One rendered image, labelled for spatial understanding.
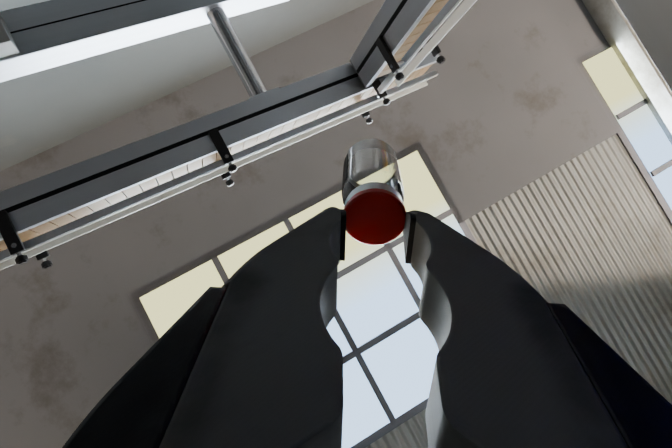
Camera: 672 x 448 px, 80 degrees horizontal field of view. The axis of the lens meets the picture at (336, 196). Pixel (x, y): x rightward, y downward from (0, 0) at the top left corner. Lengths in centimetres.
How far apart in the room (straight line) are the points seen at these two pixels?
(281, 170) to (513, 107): 164
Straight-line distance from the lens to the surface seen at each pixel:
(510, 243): 291
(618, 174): 341
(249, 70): 117
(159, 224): 267
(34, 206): 105
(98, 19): 123
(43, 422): 304
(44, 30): 123
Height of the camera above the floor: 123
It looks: 4 degrees down
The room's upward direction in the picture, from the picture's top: 151 degrees clockwise
